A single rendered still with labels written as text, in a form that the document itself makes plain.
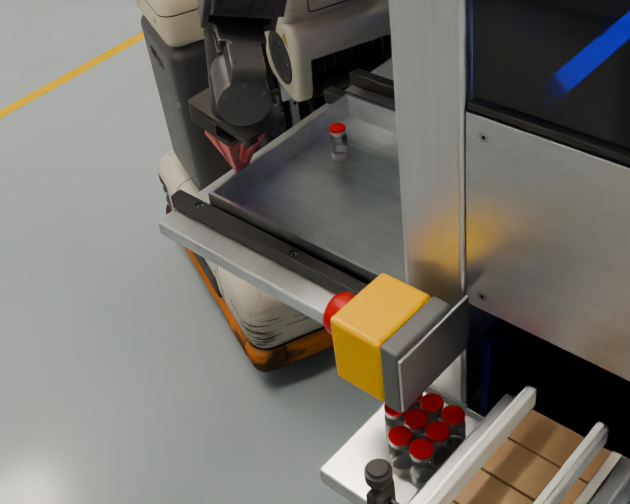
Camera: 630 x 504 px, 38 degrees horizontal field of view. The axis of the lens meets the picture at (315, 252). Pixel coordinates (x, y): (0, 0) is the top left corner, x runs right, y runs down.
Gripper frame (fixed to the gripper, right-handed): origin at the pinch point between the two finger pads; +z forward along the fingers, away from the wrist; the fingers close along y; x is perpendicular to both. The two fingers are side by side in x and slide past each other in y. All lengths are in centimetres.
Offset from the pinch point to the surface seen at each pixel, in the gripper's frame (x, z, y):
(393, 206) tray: 8.2, 0.4, 17.7
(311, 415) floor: 23, 95, -11
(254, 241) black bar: -7.5, 0.0, 10.5
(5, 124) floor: 44, 121, -175
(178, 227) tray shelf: -10.2, 3.5, -0.2
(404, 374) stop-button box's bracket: -18.8, -16.3, 41.2
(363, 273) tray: -4.5, -3.3, 24.4
